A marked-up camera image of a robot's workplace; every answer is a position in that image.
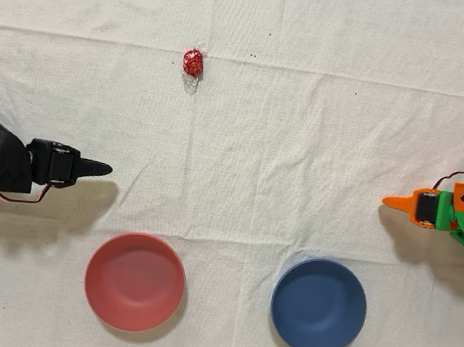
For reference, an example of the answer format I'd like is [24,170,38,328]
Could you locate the red bowl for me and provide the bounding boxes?
[77,224,193,340]

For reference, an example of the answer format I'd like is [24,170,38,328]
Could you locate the blue bowl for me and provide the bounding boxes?
[264,250,375,347]

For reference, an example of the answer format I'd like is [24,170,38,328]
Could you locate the red white candy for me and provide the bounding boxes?
[177,42,211,94]

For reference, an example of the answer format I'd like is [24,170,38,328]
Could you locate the black gripper servo cable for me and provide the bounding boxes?
[0,147,59,209]

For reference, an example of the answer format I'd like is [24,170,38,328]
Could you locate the white tablecloth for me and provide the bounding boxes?
[0,0,464,347]

